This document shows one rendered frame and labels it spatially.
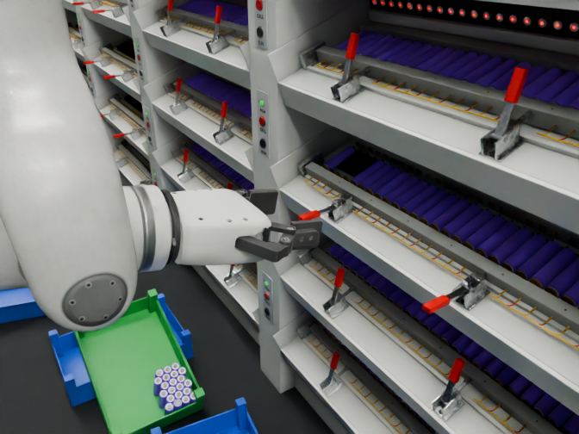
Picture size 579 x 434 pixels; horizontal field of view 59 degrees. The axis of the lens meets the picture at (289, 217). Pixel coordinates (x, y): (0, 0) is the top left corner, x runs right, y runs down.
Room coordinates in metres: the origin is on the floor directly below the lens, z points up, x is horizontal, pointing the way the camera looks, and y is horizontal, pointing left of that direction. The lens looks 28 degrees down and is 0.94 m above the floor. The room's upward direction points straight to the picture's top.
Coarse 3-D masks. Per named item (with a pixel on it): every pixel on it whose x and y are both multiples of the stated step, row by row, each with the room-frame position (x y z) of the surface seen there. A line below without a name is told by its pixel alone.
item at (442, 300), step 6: (462, 282) 0.52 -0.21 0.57; (462, 288) 0.52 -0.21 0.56; (468, 288) 0.52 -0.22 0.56; (450, 294) 0.51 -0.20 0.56; (456, 294) 0.51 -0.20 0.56; (462, 294) 0.51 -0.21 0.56; (432, 300) 0.49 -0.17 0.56; (438, 300) 0.49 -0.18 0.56; (444, 300) 0.49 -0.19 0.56; (450, 300) 0.50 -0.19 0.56; (426, 306) 0.48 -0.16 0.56; (432, 306) 0.48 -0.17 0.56; (438, 306) 0.48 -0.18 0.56; (444, 306) 0.49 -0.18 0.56; (426, 312) 0.48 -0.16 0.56; (432, 312) 0.48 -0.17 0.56
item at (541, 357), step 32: (288, 160) 0.88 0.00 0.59; (320, 160) 0.90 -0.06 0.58; (384, 160) 0.86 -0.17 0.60; (288, 192) 0.85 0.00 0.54; (320, 192) 0.82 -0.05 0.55; (448, 192) 0.73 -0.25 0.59; (352, 224) 0.72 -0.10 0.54; (384, 256) 0.63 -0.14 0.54; (416, 256) 0.62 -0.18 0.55; (416, 288) 0.58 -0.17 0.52; (448, 288) 0.55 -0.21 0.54; (544, 288) 0.51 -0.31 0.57; (448, 320) 0.53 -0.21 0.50; (480, 320) 0.49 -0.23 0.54; (512, 320) 0.48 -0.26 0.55; (512, 352) 0.45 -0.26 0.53; (544, 352) 0.43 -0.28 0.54; (576, 352) 0.42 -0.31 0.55; (544, 384) 0.42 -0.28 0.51; (576, 384) 0.39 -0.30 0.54
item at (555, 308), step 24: (312, 168) 0.86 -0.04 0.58; (360, 192) 0.76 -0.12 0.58; (384, 216) 0.70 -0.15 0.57; (408, 216) 0.67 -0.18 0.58; (432, 240) 0.61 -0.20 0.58; (480, 264) 0.55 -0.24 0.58; (504, 288) 0.51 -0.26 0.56; (528, 288) 0.49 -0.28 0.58; (552, 312) 0.46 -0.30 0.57; (576, 312) 0.45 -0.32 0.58
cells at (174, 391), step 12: (156, 372) 0.84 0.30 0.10; (168, 372) 0.85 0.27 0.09; (180, 372) 0.85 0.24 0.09; (156, 384) 0.82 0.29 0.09; (168, 384) 0.82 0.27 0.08; (180, 384) 0.82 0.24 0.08; (168, 396) 0.79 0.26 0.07; (180, 396) 0.80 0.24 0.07; (192, 396) 0.80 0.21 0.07; (168, 408) 0.77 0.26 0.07; (180, 408) 0.78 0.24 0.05
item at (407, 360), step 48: (288, 288) 0.86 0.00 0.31; (336, 288) 0.75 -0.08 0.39; (384, 288) 0.75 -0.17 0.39; (336, 336) 0.73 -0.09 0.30; (384, 336) 0.67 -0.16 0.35; (432, 336) 0.63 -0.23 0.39; (432, 384) 0.56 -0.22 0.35; (480, 384) 0.53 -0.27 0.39; (528, 384) 0.52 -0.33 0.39; (480, 432) 0.48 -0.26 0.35; (528, 432) 0.47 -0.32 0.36; (576, 432) 0.45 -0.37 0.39
